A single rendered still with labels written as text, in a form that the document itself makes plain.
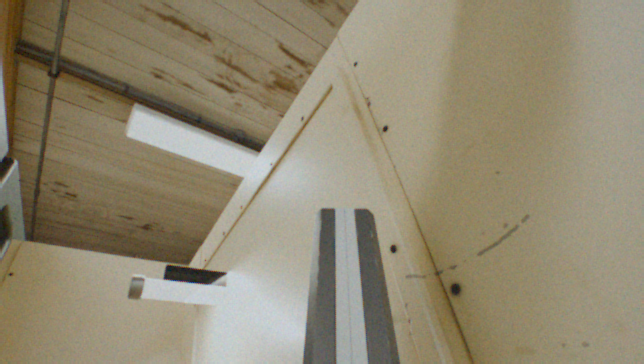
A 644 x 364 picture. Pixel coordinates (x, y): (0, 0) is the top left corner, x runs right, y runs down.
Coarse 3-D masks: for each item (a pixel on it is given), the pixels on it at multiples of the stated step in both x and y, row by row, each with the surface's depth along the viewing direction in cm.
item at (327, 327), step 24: (336, 216) 9; (336, 240) 8; (312, 264) 8; (336, 264) 7; (312, 288) 7; (336, 288) 7; (312, 312) 6; (336, 312) 6; (312, 336) 6; (336, 336) 6; (312, 360) 5; (336, 360) 5
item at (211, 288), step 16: (176, 272) 81; (192, 272) 84; (208, 272) 86; (224, 272) 89; (144, 288) 73; (160, 288) 75; (176, 288) 77; (192, 288) 80; (208, 288) 82; (224, 288) 85; (224, 304) 84
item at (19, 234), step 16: (0, 176) 86; (16, 176) 94; (0, 192) 85; (16, 192) 98; (0, 208) 88; (16, 208) 101; (0, 224) 98; (16, 224) 106; (0, 240) 101; (0, 256) 99
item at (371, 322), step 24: (360, 216) 9; (360, 240) 8; (360, 264) 7; (360, 288) 7; (384, 288) 7; (360, 312) 6; (384, 312) 6; (360, 336) 6; (384, 336) 6; (360, 360) 5; (384, 360) 5
